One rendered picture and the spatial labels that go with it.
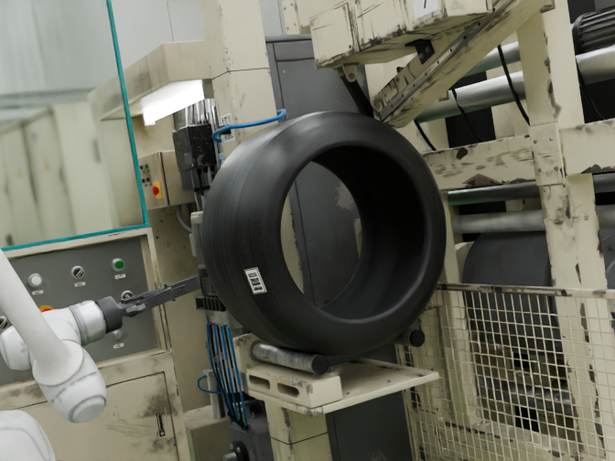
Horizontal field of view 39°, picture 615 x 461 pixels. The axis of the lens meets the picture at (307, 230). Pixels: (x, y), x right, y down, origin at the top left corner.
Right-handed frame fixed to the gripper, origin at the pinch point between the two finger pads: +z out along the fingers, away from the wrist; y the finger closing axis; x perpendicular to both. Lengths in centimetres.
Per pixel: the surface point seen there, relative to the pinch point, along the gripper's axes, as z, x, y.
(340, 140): 42.8, -22.0, -12.9
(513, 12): 79, -39, -40
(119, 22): 354, -236, 984
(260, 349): 21.2, 25.3, 19.0
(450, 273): 88, 27, 21
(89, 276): -5, -3, 64
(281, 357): 20.8, 25.8, 6.3
